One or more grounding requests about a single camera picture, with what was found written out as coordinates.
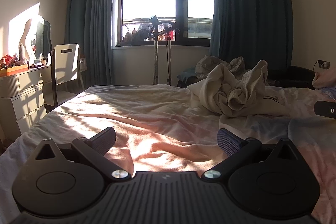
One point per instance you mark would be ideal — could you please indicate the small white bottle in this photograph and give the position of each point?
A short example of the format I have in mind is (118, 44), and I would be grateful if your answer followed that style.
(49, 58)
(41, 58)

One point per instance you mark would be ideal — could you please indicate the teal curtain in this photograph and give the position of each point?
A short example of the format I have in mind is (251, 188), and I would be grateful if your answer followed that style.
(92, 16)
(249, 3)

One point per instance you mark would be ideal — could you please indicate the cream garment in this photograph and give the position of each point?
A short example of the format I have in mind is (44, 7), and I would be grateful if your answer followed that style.
(236, 87)

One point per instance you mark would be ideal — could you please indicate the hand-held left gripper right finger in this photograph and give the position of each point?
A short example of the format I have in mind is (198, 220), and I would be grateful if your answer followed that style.
(229, 142)

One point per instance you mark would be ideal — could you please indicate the orange tray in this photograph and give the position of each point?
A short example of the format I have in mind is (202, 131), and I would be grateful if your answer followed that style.
(14, 70)

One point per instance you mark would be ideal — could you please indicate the grey spray bottle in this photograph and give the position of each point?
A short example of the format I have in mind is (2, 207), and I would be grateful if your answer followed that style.
(22, 53)

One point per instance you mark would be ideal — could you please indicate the wall socket with charger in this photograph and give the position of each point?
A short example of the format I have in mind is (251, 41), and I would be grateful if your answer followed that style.
(325, 64)

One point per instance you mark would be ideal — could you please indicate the bed with pink sheet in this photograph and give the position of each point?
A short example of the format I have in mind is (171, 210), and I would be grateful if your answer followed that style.
(157, 113)

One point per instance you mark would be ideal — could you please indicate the pink pillow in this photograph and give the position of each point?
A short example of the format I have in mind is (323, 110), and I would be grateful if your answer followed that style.
(325, 79)

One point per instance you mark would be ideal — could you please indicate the white dressing desk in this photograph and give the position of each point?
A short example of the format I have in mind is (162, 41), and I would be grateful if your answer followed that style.
(15, 108)

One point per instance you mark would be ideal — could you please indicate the garment steamer stand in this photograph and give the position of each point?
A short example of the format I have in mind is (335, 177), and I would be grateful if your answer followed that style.
(156, 56)

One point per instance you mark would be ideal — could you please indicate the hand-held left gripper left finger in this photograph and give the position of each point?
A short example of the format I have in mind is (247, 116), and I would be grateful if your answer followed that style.
(103, 142)

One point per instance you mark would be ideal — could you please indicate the teal cloth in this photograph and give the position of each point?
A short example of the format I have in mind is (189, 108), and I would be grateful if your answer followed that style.
(187, 73)

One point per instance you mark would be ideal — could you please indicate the black sofa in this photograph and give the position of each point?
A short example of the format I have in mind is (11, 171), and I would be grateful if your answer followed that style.
(294, 77)

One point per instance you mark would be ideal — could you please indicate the small white side table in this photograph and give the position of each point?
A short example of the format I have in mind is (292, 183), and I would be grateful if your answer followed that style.
(82, 64)

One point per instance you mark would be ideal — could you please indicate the white chair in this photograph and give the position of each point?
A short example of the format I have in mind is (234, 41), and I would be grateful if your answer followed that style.
(65, 61)

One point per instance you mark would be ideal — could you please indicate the grey crumpled clothes pile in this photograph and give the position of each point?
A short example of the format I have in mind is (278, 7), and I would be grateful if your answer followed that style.
(210, 64)

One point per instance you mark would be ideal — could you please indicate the red decorative items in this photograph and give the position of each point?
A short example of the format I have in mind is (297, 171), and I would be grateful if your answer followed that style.
(8, 59)

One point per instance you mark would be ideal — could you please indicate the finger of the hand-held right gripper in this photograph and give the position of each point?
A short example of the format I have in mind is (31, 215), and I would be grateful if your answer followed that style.
(325, 109)

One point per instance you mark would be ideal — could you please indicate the wavy mirror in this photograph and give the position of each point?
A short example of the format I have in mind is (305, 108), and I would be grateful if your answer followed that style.
(43, 37)

